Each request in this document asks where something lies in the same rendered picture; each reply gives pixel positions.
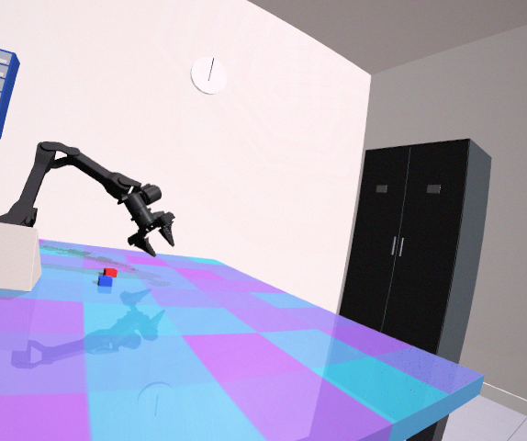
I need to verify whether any red block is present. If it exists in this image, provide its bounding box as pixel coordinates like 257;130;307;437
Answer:
103;267;118;277

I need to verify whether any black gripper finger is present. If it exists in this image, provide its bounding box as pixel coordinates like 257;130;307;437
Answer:
133;236;157;257
158;221;174;247

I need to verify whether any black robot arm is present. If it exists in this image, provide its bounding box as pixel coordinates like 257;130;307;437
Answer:
0;141;162;228

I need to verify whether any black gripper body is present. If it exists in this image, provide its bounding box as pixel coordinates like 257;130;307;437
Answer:
127;206;175;246

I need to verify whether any blue block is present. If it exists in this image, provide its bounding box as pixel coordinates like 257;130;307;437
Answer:
98;275;113;287

